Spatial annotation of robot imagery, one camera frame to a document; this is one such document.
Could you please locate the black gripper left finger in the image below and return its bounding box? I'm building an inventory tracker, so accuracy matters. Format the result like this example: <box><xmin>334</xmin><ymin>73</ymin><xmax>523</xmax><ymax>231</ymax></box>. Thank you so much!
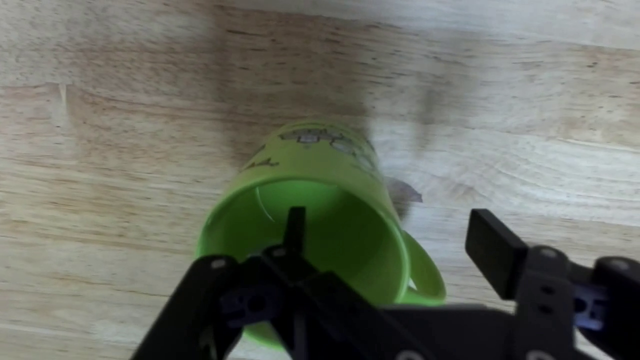
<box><xmin>128</xmin><ymin>206</ymin><xmax>428</xmax><ymax>360</ymax></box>

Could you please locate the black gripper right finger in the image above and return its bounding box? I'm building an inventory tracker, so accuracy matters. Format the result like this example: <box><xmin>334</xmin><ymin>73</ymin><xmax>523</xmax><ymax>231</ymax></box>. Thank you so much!
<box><xmin>464</xmin><ymin>207</ymin><xmax>640</xmax><ymax>360</ymax></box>

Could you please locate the green plastic cup with handle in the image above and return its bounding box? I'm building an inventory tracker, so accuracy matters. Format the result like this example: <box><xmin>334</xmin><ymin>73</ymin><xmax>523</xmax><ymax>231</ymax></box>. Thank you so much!
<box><xmin>195</xmin><ymin>118</ymin><xmax>449</xmax><ymax>351</ymax></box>

